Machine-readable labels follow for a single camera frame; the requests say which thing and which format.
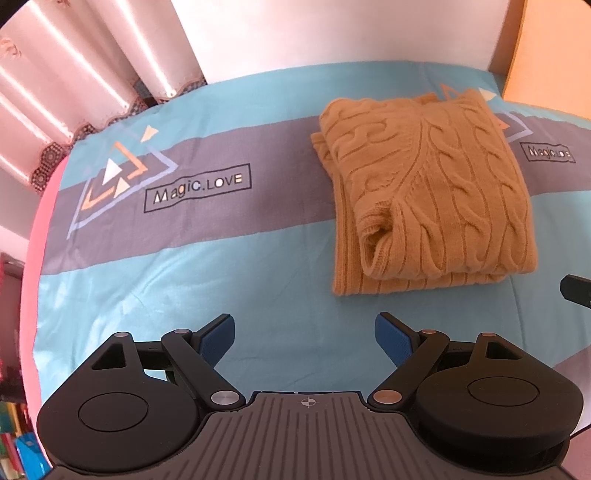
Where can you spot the white pleated curtain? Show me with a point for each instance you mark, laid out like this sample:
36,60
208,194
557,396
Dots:
69,78

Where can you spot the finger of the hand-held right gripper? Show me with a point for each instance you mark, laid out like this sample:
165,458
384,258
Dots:
577,290

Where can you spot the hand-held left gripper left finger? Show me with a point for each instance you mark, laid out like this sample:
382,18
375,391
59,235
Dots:
217,339

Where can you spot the pink blanket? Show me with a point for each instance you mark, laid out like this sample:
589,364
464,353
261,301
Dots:
39,258

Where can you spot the blue grey printed bed sheet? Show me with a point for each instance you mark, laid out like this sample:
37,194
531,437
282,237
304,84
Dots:
184,277

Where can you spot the dark red cloth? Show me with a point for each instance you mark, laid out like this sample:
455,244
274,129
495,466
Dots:
9,323

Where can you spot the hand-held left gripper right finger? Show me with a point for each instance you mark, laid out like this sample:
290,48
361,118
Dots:
392,339

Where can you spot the orange wooden headboard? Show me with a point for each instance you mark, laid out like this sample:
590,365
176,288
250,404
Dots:
549,50

